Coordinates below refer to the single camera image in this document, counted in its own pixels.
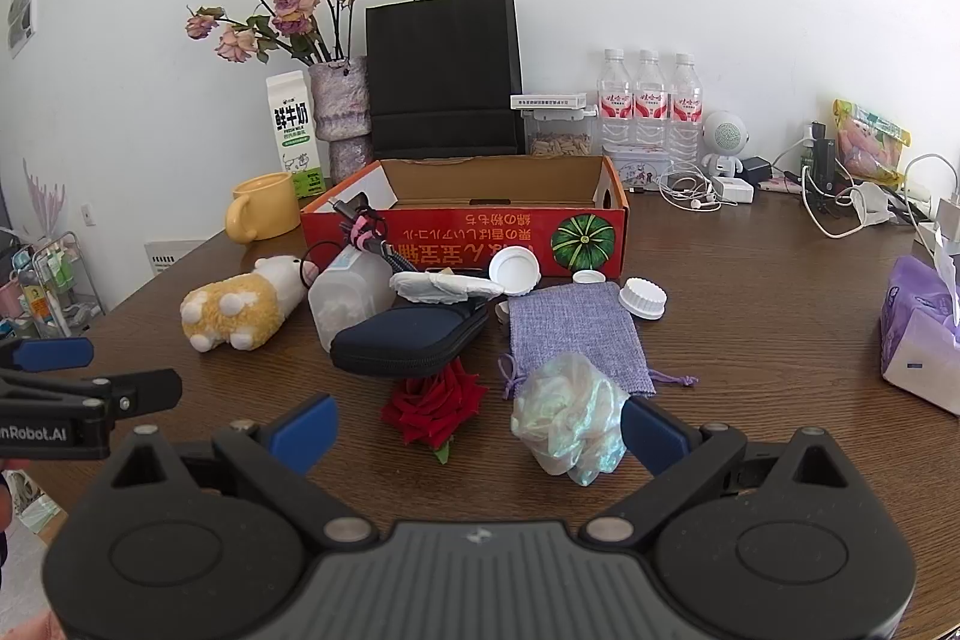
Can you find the black hair tie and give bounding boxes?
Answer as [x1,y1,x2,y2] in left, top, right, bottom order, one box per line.
[300,241,353,290]

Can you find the clear container with seeds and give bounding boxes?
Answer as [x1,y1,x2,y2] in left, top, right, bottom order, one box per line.
[523,106,599,157]

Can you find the white milk carton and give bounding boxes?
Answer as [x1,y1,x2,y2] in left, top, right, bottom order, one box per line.
[265,71,326,199]

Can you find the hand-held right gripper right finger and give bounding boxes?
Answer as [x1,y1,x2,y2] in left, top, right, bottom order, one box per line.
[581,394,852,547]

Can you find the yellow snack packet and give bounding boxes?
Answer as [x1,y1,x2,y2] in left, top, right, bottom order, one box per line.
[832,100,912,187]

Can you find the white flat box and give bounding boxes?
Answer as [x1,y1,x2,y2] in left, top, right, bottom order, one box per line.
[510,92,586,111]

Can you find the purple drawstring bag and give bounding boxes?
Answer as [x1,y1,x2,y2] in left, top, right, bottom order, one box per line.
[499,287,698,402]

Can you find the wide white cap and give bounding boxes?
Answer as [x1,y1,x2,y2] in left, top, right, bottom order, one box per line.
[489,248,541,296]

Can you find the purple mottled vase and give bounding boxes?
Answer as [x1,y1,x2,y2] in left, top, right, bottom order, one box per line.
[309,56,374,185]

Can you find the yellow mug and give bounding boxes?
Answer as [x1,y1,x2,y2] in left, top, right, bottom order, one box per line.
[225,171,302,245]

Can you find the purple tissue pack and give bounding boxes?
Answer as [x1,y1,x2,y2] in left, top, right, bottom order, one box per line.
[881,239,960,416]

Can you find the white robot speaker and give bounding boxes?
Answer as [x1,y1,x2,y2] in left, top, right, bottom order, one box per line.
[699,109,751,180]

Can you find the iridescent bath pouf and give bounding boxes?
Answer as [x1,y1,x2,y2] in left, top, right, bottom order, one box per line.
[511,351,631,487]

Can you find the white charger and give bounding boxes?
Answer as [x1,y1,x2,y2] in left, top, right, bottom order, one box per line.
[711,175,755,205]

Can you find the black paper bag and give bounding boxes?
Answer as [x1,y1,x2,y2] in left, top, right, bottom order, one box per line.
[365,0,526,160]

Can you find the navy zipper pouch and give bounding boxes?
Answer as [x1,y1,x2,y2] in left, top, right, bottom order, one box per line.
[330,301,490,380]

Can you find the braided cable bundle pink tie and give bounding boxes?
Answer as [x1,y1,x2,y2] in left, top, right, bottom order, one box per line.
[330,192,398,274]

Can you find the yellow white plush toy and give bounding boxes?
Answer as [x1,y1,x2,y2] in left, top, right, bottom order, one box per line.
[180,255,308,354]

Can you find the white tin box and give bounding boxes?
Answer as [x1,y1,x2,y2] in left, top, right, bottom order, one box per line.
[602,145,674,191]

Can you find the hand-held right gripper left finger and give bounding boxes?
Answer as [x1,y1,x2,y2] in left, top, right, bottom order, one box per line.
[109,394,380,547]

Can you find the white earphones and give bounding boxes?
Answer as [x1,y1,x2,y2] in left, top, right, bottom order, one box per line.
[656,167,740,212]

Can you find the white face mask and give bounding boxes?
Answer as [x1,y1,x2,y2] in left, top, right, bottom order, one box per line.
[390,270,505,305]

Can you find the red rose flower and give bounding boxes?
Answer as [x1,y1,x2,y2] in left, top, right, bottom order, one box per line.
[380,359,488,465]

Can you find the white charging cable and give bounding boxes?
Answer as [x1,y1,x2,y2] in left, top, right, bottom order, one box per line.
[801,152,960,240]

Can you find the translucent plastic box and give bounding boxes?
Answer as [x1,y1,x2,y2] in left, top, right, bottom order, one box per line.
[307,246,398,354]

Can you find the white power strip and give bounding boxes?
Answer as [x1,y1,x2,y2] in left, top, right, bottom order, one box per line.
[911,197,960,259]

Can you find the purple plant wall sticker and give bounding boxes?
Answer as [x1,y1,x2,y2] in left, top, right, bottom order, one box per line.
[21,158,68,236]

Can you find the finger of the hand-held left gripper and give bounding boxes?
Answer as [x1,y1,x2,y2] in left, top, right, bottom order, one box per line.
[0,336,95,375]
[0,368,183,420]

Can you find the ribbed white cap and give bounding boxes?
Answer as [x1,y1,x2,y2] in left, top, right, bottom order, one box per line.
[617,278,668,321]

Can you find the metal storage rack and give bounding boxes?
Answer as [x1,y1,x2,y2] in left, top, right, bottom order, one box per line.
[0,227,106,341]

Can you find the red cardboard box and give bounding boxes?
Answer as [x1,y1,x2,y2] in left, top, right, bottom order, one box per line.
[300,154,629,280]

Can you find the black stand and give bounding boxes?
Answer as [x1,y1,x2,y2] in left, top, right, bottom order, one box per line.
[814,122,841,195]

